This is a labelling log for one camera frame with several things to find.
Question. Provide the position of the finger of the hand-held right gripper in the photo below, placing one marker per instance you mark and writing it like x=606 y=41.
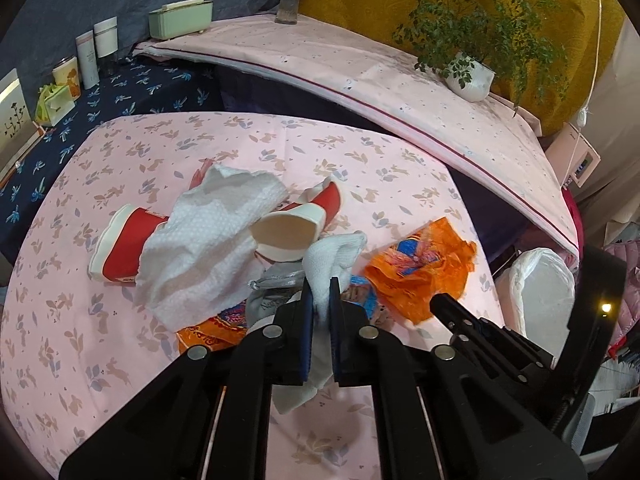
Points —
x=445 y=307

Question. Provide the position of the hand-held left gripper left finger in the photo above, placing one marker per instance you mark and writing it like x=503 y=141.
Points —
x=306 y=332

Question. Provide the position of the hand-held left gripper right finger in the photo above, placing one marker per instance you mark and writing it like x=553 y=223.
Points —
x=336 y=332

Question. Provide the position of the orange snack wrapper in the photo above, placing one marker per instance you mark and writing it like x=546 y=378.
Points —
x=415 y=270
x=220 y=324

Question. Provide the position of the bin with white bag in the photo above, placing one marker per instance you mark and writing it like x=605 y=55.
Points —
x=540 y=290

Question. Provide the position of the small white tissue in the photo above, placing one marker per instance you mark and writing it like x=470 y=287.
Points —
x=330 y=255

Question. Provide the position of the crushed red paper cup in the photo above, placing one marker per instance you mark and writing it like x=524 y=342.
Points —
x=285 y=232

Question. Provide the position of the red paper packet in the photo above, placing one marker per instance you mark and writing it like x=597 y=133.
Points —
x=202 y=172

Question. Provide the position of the pink padded jacket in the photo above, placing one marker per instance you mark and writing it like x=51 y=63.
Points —
x=627 y=285

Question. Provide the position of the silver foil wrapper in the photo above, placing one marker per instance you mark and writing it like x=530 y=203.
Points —
x=270 y=290

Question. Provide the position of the red cloth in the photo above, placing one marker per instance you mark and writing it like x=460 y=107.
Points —
x=574 y=215

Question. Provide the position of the large white paper towel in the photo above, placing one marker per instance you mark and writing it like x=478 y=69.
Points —
x=200 y=260

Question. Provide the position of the pink water dispenser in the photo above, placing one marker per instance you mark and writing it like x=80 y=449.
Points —
x=575 y=157

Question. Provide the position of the beige curtain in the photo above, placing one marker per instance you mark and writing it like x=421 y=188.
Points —
x=620 y=125

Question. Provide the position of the pink floral tablecloth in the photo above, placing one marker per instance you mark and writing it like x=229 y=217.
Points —
x=100 y=360

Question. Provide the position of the green plant in white pot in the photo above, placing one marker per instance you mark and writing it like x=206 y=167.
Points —
x=470 y=77

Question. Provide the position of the pale pink quilt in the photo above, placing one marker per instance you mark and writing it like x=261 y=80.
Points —
x=350 y=65

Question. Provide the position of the navy floral cloth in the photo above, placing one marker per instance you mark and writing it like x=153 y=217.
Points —
x=150 y=95

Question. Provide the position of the green tissue box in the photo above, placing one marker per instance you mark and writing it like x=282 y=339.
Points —
x=180 y=17

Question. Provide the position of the green packet box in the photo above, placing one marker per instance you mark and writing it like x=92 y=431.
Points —
x=52 y=105

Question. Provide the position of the tall white bottle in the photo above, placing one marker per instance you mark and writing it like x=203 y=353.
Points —
x=88 y=62

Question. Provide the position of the yellow printed tin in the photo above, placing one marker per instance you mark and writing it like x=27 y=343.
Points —
x=67 y=77

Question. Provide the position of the white jar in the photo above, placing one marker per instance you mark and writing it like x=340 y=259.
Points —
x=106 y=40

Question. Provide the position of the framed flower picture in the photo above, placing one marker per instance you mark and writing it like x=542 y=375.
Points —
x=14 y=120

